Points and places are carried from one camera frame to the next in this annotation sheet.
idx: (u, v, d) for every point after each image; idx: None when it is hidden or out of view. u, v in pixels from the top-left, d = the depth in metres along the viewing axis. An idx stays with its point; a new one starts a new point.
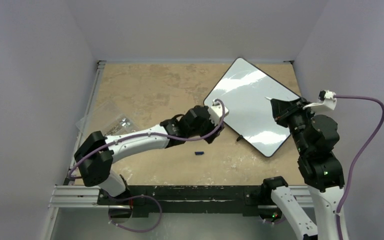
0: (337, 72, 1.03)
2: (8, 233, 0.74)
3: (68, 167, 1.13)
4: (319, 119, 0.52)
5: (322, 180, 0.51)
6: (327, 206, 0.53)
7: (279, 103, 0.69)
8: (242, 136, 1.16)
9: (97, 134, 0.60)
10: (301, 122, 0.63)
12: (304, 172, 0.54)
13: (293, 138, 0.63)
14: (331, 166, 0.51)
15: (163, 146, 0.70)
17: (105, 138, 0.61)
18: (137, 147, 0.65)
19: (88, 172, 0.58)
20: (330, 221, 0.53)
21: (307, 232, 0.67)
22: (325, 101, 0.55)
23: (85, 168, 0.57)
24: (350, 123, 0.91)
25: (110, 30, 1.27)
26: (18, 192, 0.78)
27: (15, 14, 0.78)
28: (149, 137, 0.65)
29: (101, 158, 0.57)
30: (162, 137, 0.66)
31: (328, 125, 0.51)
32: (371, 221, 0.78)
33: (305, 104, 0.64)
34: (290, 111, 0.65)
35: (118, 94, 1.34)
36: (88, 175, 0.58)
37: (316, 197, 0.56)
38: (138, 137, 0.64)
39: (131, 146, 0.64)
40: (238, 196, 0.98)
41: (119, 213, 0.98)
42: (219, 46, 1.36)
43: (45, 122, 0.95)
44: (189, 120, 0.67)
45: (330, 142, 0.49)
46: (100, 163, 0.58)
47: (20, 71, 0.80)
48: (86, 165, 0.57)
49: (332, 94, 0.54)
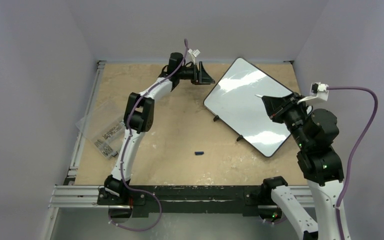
0: (336, 72, 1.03)
2: (8, 233, 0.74)
3: (68, 167, 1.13)
4: (318, 113, 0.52)
5: (322, 174, 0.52)
6: (327, 200, 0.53)
7: (271, 101, 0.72)
8: (242, 135, 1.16)
9: (133, 93, 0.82)
10: (297, 117, 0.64)
12: (304, 166, 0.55)
13: (291, 134, 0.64)
14: (330, 159, 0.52)
15: (169, 89, 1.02)
17: (140, 94, 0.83)
18: (159, 93, 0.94)
19: (142, 119, 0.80)
20: (330, 216, 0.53)
21: (307, 229, 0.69)
22: (318, 94, 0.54)
23: (137, 119, 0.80)
24: (349, 124, 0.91)
25: (110, 30, 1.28)
26: (18, 192, 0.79)
27: (15, 15, 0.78)
28: (161, 84, 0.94)
29: (147, 104, 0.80)
30: (167, 82, 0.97)
31: (328, 119, 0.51)
32: (370, 221, 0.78)
33: (298, 98, 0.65)
34: (285, 107, 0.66)
35: (118, 94, 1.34)
36: (143, 122, 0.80)
37: (315, 192, 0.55)
38: (158, 86, 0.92)
39: (156, 92, 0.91)
40: (238, 196, 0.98)
41: (119, 213, 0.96)
42: (219, 46, 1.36)
43: (45, 122, 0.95)
44: (174, 66, 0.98)
45: (330, 136, 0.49)
46: (147, 108, 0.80)
47: (20, 71, 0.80)
48: (136, 117, 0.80)
49: (325, 86, 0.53)
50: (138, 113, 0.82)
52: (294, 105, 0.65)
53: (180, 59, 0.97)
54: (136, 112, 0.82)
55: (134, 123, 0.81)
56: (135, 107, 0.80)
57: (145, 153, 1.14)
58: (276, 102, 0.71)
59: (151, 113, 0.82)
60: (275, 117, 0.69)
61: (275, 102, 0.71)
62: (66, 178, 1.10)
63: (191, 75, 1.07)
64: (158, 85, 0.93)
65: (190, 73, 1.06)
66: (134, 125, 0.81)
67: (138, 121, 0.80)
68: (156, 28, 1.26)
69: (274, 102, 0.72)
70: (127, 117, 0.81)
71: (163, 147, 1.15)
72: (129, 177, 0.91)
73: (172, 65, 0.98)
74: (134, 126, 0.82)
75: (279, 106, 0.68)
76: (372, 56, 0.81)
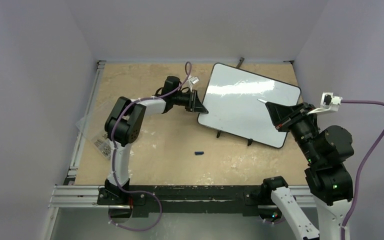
0: (337, 72, 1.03)
2: (8, 233, 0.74)
3: (68, 167, 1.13)
4: (332, 131, 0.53)
5: (330, 194, 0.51)
6: (333, 219, 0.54)
7: (279, 111, 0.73)
8: (252, 139, 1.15)
9: (122, 98, 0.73)
10: (306, 130, 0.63)
12: (311, 183, 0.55)
13: (300, 147, 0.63)
14: (340, 178, 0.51)
15: (161, 111, 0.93)
17: (130, 100, 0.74)
18: (152, 107, 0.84)
19: (127, 128, 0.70)
20: (334, 234, 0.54)
21: (307, 235, 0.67)
22: (331, 107, 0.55)
23: (122, 127, 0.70)
24: (351, 124, 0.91)
25: (110, 30, 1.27)
26: (18, 191, 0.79)
27: (15, 15, 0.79)
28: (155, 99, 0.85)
29: (137, 112, 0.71)
30: (161, 100, 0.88)
31: (342, 138, 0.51)
32: (371, 220, 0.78)
33: (308, 110, 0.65)
34: (294, 119, 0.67)
35: (118, 94, 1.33)
36: (128, 133, 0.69)
37: (322, 208, 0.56)
38: (151, 100, 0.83)
39: (148, 104, 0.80)
40: (238, 196, 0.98)
41: (119, 213, 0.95)
42: (219, 46, 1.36)
43: (45, 121, 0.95)
44: (170, 88, 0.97)
45: (343, 156, 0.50)
46: (136, 116, 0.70)
47: (20, 71, 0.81)
48: (122, 126, 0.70)
49: (340, 99, 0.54)
50: (124, 122, 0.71)
52: (303, 117, 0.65)
53: (175, 82, 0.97)
54: (123, 120, 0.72)
55: (118, 133, 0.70)
56: (123, 114, 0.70)
57: (145, 153, 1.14)
58: (284, 112, 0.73)
59: (139, 122, 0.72)
60: (281, 128, 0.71)
61: (282, 113, 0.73)
62: (66, 178, 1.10)
63: (186, 102, 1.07)
64: (152, 99, 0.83)
65: (185, 100, 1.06)
66: (118, 135, 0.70)
67: (122, 131, 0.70)
68: (156, 28, 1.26)
69: (281, 111, 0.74)
70: (113, 124, 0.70)
71: (163, 147, 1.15)
72: (123, 181, 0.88)
73: (168, 87, 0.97)
74: (117, 136, 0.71)
75: (288, 116, 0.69)
76: (372, 56, 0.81)
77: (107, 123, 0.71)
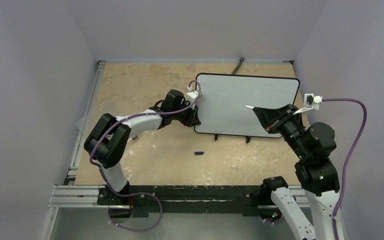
0: (336, 73, 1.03)
2: (8, 233, 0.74)
3: (68, 167, 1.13)
4: (317, 127, 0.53)
5: (318, 185, 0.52)
6: (324, 210, 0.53)
7: (265, 113, 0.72)
8: (249, 136, 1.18)
9: (106, 115, 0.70)
10: (294, 129, 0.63)
12: (300, 176, 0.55)
13: (290, 146, 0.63)
14: (327, 171, 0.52)
15: (157, 127, 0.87)
17: (114, 118, 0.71)
18: (143, 124, 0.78)
19: (108, 152, 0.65)
20: (327, 227, 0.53)
21: (306, 236, 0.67)
22: (313, 105, 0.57)
23: (102, 150, 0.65)
24: (349, 125, 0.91)
25: (109, 29, 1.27)
26: (18, 191, 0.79)
27: (15, 15, 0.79)
28: (148, 116, 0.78)
29: (120, 132, 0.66)
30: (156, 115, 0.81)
31: (326, 132, 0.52)
32: (369, 220, 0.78)
33: (294, 111, 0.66)
34: (281, 119, 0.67)
35: (118, 94, 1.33)
36: (108, 156, 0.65)
37: (312, 200, 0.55)
38: (144, 117, 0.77)
39: (138, 122, 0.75)
40: (238, 196, 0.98)
41: (119, 213, 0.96)
42: (218, 45, 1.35)
43: (44, 120, 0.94)
44: (172, 103, 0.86)
45: (328, 150, 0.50)
46: (119, 137, 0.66)
47: (20, 71, 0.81)
48: (102, 148, 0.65)
49: (320, 98, 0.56)
50: (105, 142, 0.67)
52: (290, 117, 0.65)
53: (179, 97, 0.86)
54: (105, 141, 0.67)
55: (98, 154, 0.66)
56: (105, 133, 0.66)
57: (145, 153, 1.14)
58: (271, 114, 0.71)
59: (121, 145, 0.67)
60: (271, 129, 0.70)
61: (270, 114, 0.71)
62: (66, 178, 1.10)
63: (185, 117, 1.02)
64: (144, 115, 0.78)
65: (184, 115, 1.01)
66: (97, 157, 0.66)
67: (102, 153, 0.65)
68: (155, 28, 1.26)
69: (268, 113, 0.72)
70: (93, 144, 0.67)
71: (163, 147, 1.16)
72: (119, 187, 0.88)
73: (169, 101, 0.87)
74: (96, 157, 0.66)
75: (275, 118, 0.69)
76: (370, 56, 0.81)
77: (87, 143, 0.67)
